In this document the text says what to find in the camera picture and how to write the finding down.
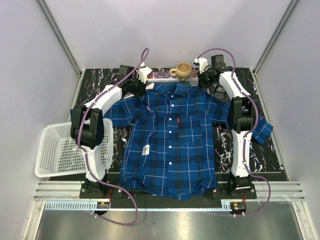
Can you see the tan ceramic mug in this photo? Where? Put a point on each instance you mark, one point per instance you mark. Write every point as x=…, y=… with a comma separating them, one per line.
x=182, y=71

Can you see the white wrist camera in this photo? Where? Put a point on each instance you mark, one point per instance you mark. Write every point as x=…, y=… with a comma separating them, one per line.
x=202, y=63
x=144, y=72

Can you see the small clear glass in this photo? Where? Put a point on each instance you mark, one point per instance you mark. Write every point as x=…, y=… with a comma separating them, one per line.
x=194, y=80

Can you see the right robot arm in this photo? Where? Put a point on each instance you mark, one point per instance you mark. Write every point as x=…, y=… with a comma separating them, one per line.
x=241, y=118

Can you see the blue patterned placemat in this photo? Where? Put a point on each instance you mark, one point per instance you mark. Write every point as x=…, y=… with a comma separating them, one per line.
x=160, y=75

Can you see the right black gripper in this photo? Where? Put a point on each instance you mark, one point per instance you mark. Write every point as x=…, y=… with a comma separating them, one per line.
x=206, y=86

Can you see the blue plaid shirt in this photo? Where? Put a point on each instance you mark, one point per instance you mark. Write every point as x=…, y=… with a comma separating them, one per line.
x=170, y=152

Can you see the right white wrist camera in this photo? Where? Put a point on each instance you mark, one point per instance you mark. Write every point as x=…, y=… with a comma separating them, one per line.
x=202, y=63

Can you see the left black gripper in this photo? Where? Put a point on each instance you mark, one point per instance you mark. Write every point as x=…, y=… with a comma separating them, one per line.
x=142, y=91

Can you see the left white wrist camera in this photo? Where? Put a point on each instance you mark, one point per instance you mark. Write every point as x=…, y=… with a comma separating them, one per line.
x=144, y=72

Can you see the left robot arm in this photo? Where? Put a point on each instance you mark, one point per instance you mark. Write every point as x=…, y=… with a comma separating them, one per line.
x=88, y=129

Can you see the white square plate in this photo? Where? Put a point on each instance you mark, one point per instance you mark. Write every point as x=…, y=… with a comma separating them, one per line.
x=150, y=86

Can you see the white plastic basket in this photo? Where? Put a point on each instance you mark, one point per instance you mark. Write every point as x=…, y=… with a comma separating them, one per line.
x=59, y=155

